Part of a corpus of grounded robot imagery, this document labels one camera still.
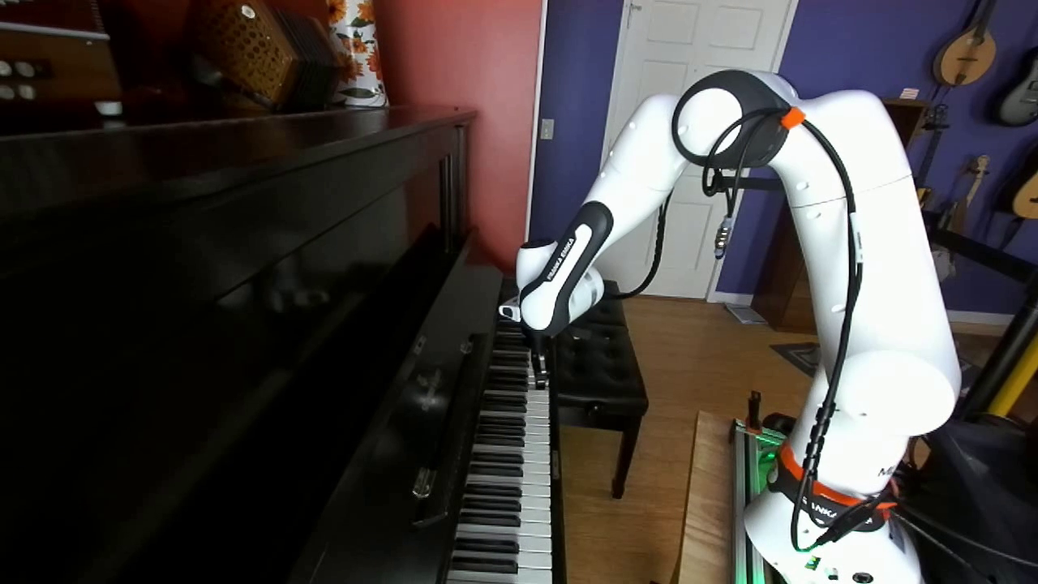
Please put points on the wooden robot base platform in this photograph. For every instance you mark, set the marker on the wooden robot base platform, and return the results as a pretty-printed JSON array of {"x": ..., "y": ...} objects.
[{"x": 713, "y": 535}]

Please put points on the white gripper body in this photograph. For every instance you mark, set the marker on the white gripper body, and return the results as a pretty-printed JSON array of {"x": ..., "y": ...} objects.
[{"x": 552, "y": 307}]

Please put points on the yellow black stand pole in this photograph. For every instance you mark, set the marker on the yellow black stand pole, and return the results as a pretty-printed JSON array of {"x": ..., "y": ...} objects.
[{"x": 1009, "y": 367}]

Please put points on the floral vase on piano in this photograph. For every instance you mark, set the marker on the floral vase on piano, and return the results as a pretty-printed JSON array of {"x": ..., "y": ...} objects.
[{"x": 358, "y": 52}]

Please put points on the black upright piano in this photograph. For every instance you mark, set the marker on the black upright piano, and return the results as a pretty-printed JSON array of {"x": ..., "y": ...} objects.
[{"x": 264, "y": 351}]

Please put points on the grey instrument on wall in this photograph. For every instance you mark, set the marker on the grey instrument on wall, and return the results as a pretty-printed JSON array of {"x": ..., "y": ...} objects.
[{"x": 1020, "y": 98}]

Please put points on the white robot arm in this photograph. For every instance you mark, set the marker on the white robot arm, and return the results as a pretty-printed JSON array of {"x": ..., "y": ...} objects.
[{"x": 886, "y": 366}]

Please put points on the wooden accordion on piano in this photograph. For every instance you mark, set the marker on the wooden accordion on piano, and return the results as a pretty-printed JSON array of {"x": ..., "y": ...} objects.
[{"x": 249, "y": 43}]

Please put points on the black piano bench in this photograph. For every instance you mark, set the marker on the black piano bench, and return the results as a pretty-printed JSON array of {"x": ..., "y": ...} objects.
[{"x": 597, "y": 380}]

